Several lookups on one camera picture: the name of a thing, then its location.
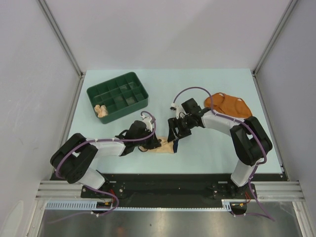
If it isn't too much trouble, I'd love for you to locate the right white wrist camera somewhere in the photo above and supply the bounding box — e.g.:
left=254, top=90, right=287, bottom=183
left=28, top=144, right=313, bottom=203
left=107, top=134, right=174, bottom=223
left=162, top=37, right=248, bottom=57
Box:
left=170, top=103, right=183, bottom=119

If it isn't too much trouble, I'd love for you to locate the aluminium frame post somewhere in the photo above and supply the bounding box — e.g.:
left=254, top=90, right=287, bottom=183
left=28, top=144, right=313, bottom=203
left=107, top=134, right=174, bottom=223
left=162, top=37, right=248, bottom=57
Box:
left=37, top=0, right=86, bottom=77
left=253, top=0, right=299, bottom=75

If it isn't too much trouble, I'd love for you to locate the white slotted cable duct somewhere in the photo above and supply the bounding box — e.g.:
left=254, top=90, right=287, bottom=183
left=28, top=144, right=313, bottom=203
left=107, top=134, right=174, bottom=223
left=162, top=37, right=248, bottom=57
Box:
left=46, top=199, right=245, bottom=212

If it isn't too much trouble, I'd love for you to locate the green compartment tray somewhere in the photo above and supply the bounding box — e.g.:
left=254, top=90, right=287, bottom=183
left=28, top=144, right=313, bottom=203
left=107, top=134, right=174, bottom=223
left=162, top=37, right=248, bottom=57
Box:
left=86, top=72, right=149, bottom=124

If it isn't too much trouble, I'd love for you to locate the purple cable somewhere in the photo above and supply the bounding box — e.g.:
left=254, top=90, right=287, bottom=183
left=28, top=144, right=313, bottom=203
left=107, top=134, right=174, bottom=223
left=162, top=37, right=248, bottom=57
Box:
left=55, top=111, right=158, bottom=205
left=172, top=86, right=275, bottom=222

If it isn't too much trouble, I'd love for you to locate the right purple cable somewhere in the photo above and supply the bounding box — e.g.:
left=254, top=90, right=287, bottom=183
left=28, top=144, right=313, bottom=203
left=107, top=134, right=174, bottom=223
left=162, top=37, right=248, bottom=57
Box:
left=172, top=86, right=275, bottom=222

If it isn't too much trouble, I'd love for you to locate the beige navy-trimmed underwear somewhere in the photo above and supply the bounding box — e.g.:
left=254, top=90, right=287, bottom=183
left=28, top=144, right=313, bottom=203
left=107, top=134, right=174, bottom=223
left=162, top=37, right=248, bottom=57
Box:
left=138, top=137, right=179, bottom=154

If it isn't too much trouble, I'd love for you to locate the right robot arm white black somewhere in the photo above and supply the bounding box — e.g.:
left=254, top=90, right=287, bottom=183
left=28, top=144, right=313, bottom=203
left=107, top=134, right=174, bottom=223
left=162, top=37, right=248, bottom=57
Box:
left=167, top=98, right=273, bottom=198

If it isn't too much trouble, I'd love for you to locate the orange brown underwear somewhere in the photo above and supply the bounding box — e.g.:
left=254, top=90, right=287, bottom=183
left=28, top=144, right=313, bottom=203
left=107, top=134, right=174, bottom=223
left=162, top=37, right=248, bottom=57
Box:
left=212, top=92, right=252, bottom=119

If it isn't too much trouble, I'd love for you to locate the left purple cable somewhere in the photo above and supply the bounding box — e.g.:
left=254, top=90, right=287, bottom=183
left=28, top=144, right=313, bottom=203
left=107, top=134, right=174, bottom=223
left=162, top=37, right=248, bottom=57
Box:
left=55, top=111, right=158, bottom=205

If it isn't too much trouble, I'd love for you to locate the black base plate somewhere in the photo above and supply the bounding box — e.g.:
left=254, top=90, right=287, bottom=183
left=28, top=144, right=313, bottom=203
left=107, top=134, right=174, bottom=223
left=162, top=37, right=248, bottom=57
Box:
left=81, top=172, right=257, bottom=209

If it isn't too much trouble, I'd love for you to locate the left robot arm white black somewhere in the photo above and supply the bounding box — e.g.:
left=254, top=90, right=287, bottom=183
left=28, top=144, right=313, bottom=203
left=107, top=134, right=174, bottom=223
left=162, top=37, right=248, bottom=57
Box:
left=50, top=117, right=160, bottom=198

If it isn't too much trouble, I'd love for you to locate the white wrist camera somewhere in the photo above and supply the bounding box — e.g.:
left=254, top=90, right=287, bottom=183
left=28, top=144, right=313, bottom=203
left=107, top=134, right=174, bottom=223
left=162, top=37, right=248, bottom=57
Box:
left=170, top=103, right=183, bottom=119
left=141, top=115, right=155, bottom=132

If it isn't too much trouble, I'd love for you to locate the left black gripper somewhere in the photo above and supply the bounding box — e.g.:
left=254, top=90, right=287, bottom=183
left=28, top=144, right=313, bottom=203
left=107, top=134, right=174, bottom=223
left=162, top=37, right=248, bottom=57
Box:
left=134, top=127, right=161, bottom=150

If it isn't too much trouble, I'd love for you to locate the right aluminium frame post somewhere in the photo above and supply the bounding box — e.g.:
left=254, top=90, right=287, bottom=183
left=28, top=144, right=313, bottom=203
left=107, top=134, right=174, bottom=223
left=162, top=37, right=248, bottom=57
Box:
left=253, top=0, right=299, bottom=75

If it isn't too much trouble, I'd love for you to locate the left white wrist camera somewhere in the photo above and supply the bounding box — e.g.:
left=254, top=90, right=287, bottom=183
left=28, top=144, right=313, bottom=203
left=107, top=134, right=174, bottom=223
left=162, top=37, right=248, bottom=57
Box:
left=141, top=115, right=155, bottom=132

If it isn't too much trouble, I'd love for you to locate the left aluminium frame post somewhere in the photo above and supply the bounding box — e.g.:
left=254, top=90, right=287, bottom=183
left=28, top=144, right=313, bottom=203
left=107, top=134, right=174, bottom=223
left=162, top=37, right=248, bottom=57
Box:
left=37, top=0, right=86, bottom=77

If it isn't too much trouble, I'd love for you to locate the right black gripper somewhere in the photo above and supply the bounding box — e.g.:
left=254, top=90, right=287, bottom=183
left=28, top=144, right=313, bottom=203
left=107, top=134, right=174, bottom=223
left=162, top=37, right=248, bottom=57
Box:
left=168, top=115, right=195, bottom=143

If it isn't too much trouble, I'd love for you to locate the peach boxer underwear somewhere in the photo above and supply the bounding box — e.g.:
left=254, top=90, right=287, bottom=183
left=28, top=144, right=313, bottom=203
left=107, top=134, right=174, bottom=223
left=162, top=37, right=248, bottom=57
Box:
left=94, top=104, right=109, bottom=118

